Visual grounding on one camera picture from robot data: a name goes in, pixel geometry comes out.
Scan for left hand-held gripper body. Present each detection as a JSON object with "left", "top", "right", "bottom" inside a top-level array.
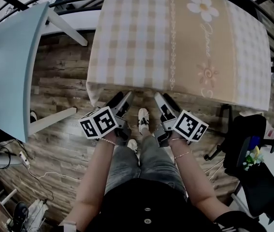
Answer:
[{"left": 78, "top": 102, "right": 131, "bottom": 141}]

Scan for person's sneaker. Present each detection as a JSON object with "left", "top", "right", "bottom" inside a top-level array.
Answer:
[
  {"left": 137, "top": 107, "right": 151, "bottom": 136},
  {"left": 126, "top": 139, "right": 139, "bottom": 154}
]

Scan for person's left sneaker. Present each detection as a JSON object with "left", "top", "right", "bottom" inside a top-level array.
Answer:
[{"left": 126, "top": 139, "right": 139, "bottom": 154}]

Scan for thin chain bracelet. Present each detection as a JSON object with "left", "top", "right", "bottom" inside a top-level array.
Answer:
[{"left": 174, "top": 150, "right": 193, "bottom": 160}]

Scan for person's right sneaker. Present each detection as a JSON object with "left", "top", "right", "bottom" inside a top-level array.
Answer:
[{"left": 137, "top": 107, "right": 151, "bottom": 136}]

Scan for black shoe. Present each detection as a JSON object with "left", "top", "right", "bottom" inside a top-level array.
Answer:
[{"left": 12, "top": 201, "right": 29, "bottom": 229}]

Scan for person's right forearm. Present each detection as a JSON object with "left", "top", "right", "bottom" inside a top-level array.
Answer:
[{"left": 169, "top": 131, "right": 227, "bottom": 217}]

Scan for artificial flower bunch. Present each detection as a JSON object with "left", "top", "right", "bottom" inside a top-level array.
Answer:
[{"left": 242, "top": 145, "right": 265, "bottom": 171}]

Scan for white power strip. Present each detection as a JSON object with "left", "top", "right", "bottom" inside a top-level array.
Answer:
[{"left": 18, "top": 150, "right": 30, "bottom": 169}]

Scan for grey jeans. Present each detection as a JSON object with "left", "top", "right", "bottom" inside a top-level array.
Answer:
[{"left": 104, "top": 135, "right": 188, "bottom": 203}]

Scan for beige checkered tablecloth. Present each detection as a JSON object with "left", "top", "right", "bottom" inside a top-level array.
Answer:
[{"left": 86, "top": 0, "right": 272, "bottom": 112}]

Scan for pearl bracelet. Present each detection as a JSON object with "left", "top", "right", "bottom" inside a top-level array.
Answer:
[{"left": 99, "top": 137, "right": 117, "bottom": 146}]

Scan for black shirt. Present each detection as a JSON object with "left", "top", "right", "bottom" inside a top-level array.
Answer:
[{"left": 54, "top": 177, "right": 268, "bottom": 232}]

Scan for black metal railing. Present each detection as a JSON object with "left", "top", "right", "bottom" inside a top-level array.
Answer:
[{"left": 0, "top": 0, "right": 274, "bottom": 65}]

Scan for black office chair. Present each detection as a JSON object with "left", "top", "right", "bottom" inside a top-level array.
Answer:
[{"left": 204, "top": 104, "right": 274, "bottom": 224}]

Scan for white arm strap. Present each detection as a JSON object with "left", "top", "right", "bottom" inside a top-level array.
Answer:
[{"left": 63, "top": 221, "right": 77, "bottom": 232}]

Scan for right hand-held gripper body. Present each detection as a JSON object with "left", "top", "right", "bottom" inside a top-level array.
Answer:
[{"left": 155, "top": 104, "right": 209, "bottom": 147}]

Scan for light blue table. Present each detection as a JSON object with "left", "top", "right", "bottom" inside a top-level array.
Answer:
[{"left": 0, "top": 1, "right": 88, "bottom": 144}]

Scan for person's left forearm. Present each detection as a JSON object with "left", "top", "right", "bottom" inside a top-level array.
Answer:
[{"left": 64, "top": 131, "right": 118, "bottom": 228}]

